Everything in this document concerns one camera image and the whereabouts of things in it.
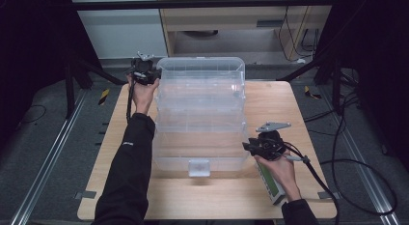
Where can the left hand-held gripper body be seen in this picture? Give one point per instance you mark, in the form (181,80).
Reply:
(143,72)

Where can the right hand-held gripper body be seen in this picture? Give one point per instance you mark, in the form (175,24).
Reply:
(270,146)

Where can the clear plastic storage box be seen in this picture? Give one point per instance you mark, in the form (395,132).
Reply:
(201,122)

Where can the wooden cabinet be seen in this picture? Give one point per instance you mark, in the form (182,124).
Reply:
(231,20)

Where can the person's left hand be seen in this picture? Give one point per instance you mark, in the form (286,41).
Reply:
(143,94)

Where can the person's right hand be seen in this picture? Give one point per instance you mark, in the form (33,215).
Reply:
(284,175)

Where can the green white medicine box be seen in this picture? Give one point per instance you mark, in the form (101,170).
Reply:
(271,186)

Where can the white cabinet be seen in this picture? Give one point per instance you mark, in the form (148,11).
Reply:
(119,32)

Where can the black metal stand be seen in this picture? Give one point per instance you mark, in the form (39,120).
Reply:
(69,90)
(336,83)

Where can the grey tape piece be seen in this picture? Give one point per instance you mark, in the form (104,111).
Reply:
(85,194)
(328,195)

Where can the black horizontal bar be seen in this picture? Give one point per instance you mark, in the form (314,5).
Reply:
(193,4)

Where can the yellow black floor tape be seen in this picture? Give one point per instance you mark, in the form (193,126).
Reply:
(103,97)
(311,93)

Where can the metal floor rail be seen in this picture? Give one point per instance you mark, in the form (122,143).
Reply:
(363,173)
(48,163)

